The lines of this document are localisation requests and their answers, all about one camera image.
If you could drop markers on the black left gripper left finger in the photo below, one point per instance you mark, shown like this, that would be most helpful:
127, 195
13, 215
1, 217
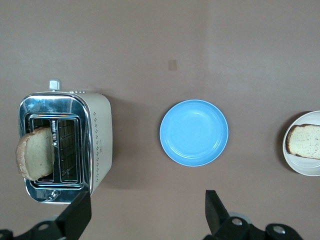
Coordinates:
75, 220

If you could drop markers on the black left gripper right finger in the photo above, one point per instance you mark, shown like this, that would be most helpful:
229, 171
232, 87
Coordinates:
215, 215

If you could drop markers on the brown crust bread slice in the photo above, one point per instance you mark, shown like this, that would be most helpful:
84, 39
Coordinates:
305, 141
35, 152

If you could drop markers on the blue plate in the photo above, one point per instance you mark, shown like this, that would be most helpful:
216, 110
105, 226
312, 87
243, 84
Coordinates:
193, 132

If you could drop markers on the beige plate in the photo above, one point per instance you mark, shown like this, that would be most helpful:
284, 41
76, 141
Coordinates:
305, 167

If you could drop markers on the beige chrome toaster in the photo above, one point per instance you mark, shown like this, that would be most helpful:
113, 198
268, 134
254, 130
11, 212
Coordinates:
100, 130

